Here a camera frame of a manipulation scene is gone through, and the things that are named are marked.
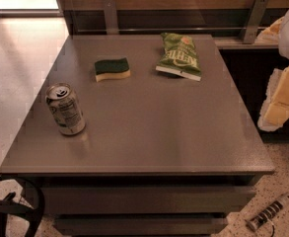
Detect right metal wall bracket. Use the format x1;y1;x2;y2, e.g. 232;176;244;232
240;0;269;44

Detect left metal wall bracket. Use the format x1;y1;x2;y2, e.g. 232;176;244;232
102;0;119;35

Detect lower grey drawer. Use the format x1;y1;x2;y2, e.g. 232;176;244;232
54;214;228;237

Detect upper grey drawer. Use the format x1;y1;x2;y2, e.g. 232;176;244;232
42;187;255;214

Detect green jalapeno chip bag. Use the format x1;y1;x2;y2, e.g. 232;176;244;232
156;33;201;81

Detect green and yellow sponge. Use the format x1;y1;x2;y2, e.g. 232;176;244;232
95;57;130;82

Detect grey drawer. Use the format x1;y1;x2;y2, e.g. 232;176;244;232
54;214;228;237
42;187;255;214

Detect silver 7up can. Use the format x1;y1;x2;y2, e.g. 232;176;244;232
45;83;86;135

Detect black chair base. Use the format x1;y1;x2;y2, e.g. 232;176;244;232
0;177;45;237

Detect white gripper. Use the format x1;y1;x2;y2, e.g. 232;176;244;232
255;10;289;131

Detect metal wall bracket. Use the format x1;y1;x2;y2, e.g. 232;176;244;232
240;0;269;44
102;0;119;35

